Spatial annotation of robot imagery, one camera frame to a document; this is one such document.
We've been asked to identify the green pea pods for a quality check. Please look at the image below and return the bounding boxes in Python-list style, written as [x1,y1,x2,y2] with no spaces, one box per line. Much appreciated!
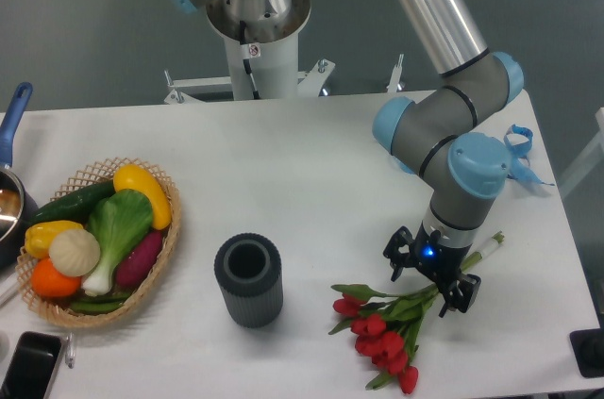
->
[69,291,131,315]

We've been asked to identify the green cucumber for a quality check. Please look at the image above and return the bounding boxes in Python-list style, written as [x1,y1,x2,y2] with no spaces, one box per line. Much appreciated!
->
[29,181,115,224]

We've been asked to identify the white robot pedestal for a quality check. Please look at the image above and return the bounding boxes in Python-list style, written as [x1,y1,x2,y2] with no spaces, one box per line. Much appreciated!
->
[207,0,310,101]

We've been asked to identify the yellow squash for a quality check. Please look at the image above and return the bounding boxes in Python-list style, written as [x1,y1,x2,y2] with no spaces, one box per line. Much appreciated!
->
[112,163,172,230]

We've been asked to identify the clear pen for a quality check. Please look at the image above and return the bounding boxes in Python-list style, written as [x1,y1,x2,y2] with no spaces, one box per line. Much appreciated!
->
[64,332,76,369]

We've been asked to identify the red tulip bouquet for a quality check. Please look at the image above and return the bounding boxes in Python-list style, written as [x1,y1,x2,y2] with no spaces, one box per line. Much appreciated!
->
[327,230,506,395]

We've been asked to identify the blue handled saucepan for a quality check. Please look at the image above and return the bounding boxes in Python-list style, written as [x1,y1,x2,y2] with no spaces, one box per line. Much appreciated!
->
[1,82,38,270]

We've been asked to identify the blue knotted ribbon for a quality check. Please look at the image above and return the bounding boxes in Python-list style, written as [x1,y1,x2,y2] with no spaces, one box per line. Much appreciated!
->
[503,125,554,186]

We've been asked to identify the white steamed bun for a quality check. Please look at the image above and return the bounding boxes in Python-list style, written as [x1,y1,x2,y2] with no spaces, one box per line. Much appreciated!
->
[48,229,101,277]

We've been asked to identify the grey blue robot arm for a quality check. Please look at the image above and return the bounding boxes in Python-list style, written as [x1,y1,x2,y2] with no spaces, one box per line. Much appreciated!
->
[172,0,524,312]

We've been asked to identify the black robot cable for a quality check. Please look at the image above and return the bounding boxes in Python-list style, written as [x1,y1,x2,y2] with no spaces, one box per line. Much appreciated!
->
[237,20,261,100]

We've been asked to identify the white metal base frame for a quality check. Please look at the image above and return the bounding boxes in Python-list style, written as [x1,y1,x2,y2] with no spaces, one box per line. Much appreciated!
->
[163,53,405,105]

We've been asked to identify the yellow bell pepper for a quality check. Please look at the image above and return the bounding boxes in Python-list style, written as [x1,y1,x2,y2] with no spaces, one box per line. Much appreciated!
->
[25,220,84,259]

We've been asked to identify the orange fruit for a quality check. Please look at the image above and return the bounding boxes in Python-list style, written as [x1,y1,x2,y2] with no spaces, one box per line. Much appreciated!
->
[30,258,81,298]

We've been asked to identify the purple sweet potato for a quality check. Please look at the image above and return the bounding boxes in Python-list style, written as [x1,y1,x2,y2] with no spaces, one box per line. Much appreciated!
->
[115,230,162,290]

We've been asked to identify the black device at edge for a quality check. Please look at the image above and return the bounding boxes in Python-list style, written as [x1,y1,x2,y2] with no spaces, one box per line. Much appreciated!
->
[569,328,603,378]

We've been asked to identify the dark grey ribbed vase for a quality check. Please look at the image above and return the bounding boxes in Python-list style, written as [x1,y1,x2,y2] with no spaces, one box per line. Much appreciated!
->
[213,233,283,328]

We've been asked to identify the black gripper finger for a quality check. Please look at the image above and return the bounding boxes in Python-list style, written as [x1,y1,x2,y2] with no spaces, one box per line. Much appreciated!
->
[382,226,411,282]
[439,273,481,318]

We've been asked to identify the green bok choy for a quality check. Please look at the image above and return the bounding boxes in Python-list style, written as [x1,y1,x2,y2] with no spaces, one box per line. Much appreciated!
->
[82,189,153,296]

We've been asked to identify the black smartphone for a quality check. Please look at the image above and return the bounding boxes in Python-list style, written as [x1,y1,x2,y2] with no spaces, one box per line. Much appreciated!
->
[1,331,64,399]

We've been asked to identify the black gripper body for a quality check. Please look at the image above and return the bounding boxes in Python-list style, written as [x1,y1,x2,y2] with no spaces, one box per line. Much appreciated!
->
[410,233,467,295]

